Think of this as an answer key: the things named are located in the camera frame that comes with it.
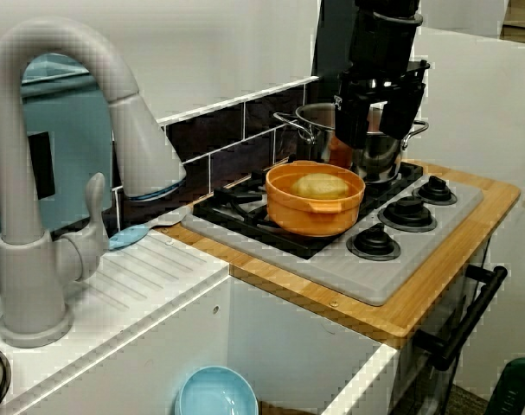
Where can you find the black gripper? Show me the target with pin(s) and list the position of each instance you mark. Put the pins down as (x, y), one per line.
(374, 84)

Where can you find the orange plastic bowl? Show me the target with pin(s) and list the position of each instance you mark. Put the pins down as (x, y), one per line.
(305, 216)

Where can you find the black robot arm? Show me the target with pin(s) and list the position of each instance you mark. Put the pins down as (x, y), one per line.
(383, 34)

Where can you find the stainless steel pot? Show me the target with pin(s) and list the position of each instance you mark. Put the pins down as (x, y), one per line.
(379, 151)

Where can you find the yellow toy potato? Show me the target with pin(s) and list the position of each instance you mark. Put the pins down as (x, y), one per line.
(320, 187)

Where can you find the dark grey upright panel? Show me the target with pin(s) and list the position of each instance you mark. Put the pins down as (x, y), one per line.
(331, 39)

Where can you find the black stove knob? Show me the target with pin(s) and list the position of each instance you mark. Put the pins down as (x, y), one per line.
(435, 189)
(373, 242)
(407, 212)

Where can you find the dark tile backsplash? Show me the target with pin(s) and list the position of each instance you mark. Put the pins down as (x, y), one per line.
(227, 142)

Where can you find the grey toy stove panel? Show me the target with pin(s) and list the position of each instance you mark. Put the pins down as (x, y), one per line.
(353, 276)

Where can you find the black burner grate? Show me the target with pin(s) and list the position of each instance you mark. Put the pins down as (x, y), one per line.
(236, 212)

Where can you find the white toy sink unit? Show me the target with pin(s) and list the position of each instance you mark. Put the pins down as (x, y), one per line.
(288, 346)

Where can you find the teal toy microwave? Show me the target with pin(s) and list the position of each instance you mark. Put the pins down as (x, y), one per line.
(72, 129)

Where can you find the green clamp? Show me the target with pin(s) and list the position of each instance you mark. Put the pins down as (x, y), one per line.
(519, 389)

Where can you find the light blue bowl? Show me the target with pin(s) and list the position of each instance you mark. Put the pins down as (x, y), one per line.
(214, 393)

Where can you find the grey toy faucet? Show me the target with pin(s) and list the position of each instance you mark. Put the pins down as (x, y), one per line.
(28, 259)

